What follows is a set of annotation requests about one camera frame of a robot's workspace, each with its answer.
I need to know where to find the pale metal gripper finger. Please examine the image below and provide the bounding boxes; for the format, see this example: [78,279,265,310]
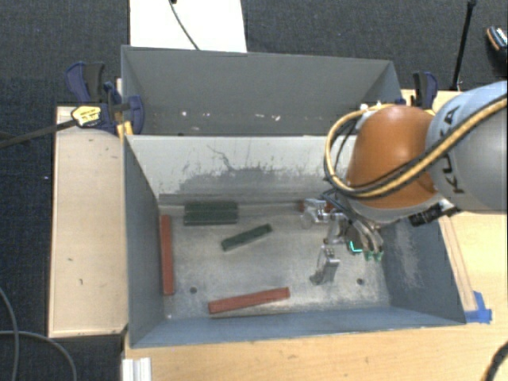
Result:
[315,246,327,279]
[309,256,341,287]

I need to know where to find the red-brown flat block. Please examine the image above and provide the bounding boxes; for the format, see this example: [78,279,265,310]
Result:
[207,286,291,316]
[297,199,335,214]
[160,214,176,297]

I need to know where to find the pale wood board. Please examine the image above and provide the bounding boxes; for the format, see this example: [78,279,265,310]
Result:
[47,105,130,339]

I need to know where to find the black cylinder on white bracket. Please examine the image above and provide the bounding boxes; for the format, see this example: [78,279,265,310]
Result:
[407,198,458,229]

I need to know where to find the dark green flat block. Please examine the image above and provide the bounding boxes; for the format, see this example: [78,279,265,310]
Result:
[183,200,240,214]
[183,211,241,227]
[220,222,275,252]

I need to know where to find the grey metal bin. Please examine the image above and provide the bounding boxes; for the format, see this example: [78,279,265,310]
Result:
[120,44,468,349]

